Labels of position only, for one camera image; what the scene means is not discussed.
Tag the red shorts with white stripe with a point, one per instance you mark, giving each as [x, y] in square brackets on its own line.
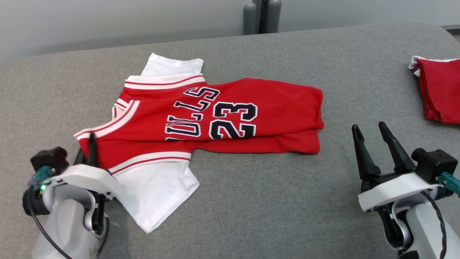
[442, 93]

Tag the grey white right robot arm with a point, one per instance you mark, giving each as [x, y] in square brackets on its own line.
[420, 230]

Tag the teal left camera connector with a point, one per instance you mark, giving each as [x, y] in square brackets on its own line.
[40, 176]

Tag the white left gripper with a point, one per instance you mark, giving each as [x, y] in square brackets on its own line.
[86, 176]

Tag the red jersey with white sleeves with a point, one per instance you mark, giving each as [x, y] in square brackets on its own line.
[280, 108]

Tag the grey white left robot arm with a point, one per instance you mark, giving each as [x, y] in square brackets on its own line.
[68, 223]

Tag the teal camera connector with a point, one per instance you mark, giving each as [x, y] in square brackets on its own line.
[451, 182]
[40, 176]

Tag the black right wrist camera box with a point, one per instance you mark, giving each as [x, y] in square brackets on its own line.
[435, 162]

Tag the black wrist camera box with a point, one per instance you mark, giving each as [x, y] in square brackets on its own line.
[50, 160]
[435, 162]

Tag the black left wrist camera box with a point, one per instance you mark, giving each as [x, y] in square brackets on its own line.
[50, 160]

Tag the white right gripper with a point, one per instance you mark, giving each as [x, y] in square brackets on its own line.
[391, 190]

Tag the grey metal post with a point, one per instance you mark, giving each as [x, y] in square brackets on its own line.
[262, 16]

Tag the teal right camera connector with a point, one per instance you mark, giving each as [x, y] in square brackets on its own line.
[451, 182]

